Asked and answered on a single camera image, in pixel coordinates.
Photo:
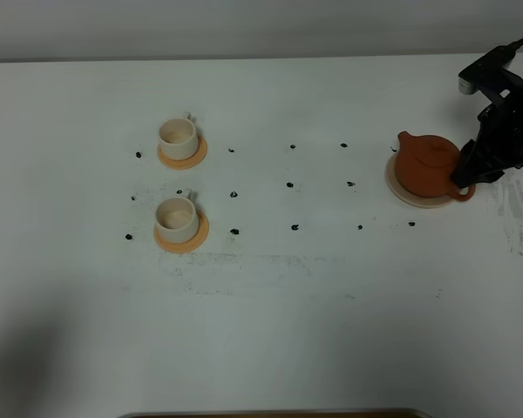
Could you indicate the near orange coaster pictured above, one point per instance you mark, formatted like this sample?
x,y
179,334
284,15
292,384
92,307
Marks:
x,y
195,242

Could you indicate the near white teacup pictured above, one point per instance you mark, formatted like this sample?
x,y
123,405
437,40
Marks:
x,y
176,218

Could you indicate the far orange coaster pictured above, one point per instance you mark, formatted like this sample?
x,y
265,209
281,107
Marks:
x,y
188,163

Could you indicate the far white teacup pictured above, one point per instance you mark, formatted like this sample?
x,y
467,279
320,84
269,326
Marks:
x,y
178,138

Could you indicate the cream teapot saucer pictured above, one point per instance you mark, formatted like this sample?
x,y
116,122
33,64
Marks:
x,y
401,193

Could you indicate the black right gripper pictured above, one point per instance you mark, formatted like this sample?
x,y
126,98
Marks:
x,y
499,145

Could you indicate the white teacup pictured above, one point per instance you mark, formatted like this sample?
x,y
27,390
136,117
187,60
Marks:
x,y
178,138
176,218

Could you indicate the brown clay teapot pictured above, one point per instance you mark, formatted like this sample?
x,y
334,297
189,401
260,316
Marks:
x,y
427,184

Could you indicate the orange coaster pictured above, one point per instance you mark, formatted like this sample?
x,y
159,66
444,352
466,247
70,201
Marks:
x,y
195,242
188,163

